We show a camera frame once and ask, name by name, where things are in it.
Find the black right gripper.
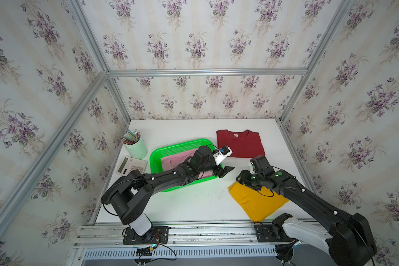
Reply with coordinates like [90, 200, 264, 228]
[233, 169, 264, 189]

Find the yellow t-shirt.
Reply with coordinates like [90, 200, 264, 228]
[228, 182, 289, 222]

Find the dark red t-shirt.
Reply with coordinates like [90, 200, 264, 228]
[216, 130, 266, 158]

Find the green plastic basket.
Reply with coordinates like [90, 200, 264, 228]
[150, 139, 218, 194]

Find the pink t-shirt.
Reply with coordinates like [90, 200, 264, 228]
[161, 149, 213, 179]

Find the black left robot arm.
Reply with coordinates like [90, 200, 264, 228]
[101, 146, 235, 240]

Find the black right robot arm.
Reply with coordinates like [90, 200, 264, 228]
[236, 156, 377, 266]

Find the pale green pencil cup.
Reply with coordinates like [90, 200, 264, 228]
[120, 130, 148, 160]

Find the pink white calculator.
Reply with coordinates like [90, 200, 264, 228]
[114, 156, 148, 176]

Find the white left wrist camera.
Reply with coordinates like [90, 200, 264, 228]
[213, 146, 233, 165]

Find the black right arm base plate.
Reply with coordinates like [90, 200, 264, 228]
[253, 222, 298, 243]

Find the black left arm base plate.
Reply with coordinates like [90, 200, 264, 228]
[122, 226, 171, 245]

